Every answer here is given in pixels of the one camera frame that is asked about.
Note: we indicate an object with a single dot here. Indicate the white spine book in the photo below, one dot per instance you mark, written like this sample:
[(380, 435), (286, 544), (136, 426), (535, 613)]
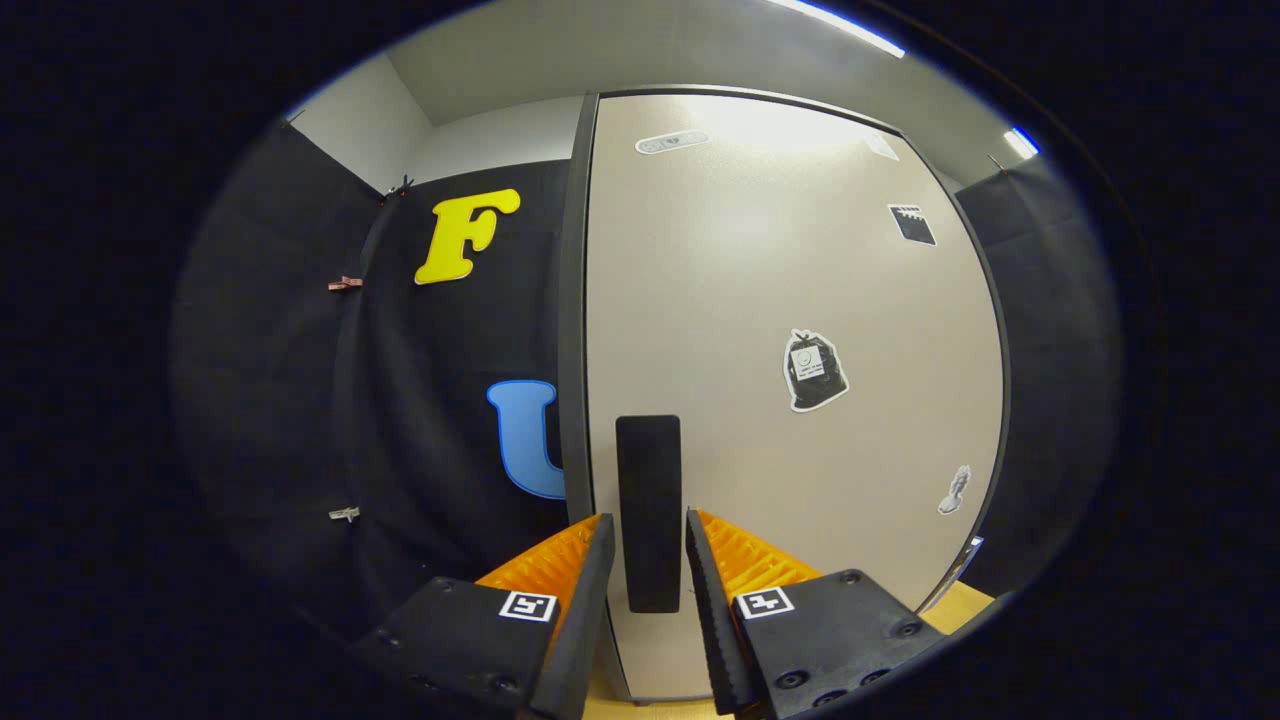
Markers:
[(966, 560)]

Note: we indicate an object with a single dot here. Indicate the red cloth clip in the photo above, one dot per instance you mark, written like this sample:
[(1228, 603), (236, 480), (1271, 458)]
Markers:
[(345, 284)]

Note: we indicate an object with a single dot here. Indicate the beige cabinet door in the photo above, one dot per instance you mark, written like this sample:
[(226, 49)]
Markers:
[(750, 300)]

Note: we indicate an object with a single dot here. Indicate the black backdrop cloth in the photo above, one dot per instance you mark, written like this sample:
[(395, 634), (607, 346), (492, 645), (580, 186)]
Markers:
[(300, 400)]

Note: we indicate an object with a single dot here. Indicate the silver cloth clip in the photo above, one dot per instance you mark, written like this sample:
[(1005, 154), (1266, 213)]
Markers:
[(344, 514)]

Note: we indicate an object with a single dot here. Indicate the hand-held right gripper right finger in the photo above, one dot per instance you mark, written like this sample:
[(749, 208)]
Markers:
[(715, 640)]

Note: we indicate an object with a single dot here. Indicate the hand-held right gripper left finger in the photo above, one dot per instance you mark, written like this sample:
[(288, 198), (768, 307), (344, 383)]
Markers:
[(585, 640)]

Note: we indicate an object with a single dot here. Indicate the long ceiling light strip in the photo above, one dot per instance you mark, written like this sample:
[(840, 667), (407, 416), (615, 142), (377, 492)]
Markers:
[(840, 25)]

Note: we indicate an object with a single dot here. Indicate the small ceiling light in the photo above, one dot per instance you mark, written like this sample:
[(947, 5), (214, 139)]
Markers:
[(1022, 143)]

